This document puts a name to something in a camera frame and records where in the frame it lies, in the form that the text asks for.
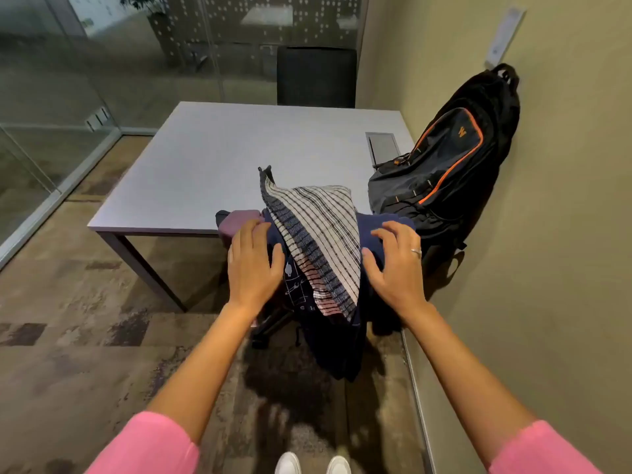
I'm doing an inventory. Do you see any person's left hand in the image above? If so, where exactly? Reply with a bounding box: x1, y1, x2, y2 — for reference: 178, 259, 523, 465
226, 219, 286, 317

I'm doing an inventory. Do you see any person's right hand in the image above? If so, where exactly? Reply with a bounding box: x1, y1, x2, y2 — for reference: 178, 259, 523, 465
361, 221, 429, 321

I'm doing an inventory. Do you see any mauve striped t-shirt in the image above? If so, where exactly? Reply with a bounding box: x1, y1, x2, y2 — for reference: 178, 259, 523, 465
219, 209, 265, 248

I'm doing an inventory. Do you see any striped knit top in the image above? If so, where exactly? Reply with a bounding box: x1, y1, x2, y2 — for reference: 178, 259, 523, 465
258, 165, 362, 324

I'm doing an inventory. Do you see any navy blue hoodie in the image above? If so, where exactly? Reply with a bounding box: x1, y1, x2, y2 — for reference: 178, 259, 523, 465
261, 209, 418, 383

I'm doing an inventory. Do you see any black orange backpack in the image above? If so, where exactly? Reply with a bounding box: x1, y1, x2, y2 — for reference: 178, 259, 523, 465
367, 63, 522, 252

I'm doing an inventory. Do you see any person's left forearm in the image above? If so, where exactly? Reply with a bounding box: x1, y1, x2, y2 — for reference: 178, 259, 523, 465
145, 302, 259, 446

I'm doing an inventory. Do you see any person's right forearm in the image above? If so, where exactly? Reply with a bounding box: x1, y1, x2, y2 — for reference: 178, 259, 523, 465
402, 300, 537, 467

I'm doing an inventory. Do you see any person's left pink sleeve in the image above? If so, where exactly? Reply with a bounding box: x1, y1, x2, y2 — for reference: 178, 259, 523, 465
84, 411, 201, 474

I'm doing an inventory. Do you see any person's pink sleeve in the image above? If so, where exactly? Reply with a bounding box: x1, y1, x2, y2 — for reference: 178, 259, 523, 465
488, 420, 604, 474
84, 411, 201, 474

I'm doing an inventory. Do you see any person's right pink sleeve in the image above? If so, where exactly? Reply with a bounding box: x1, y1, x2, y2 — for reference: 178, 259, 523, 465
488, 420, 604, 474

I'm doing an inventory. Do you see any black mesh office chair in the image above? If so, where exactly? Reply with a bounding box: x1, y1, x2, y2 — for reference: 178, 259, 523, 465
276, 45, 358, 109

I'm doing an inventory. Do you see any white background table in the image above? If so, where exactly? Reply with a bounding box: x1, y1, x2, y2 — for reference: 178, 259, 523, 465
240, 5, 295, 28

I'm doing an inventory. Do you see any potted green plant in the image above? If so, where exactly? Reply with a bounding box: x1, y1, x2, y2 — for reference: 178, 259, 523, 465
120, 0, 174, 65

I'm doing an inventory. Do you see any grey table cable hatch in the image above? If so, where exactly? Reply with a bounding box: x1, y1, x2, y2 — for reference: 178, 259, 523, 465
365, 132, 402, 169

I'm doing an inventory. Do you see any metal glass door bracket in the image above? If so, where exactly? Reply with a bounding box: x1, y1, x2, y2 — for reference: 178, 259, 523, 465
84, 107, 112, 132

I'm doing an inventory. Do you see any white wall switch panel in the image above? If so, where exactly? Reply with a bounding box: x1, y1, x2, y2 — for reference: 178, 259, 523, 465
485, 7, 527, 70

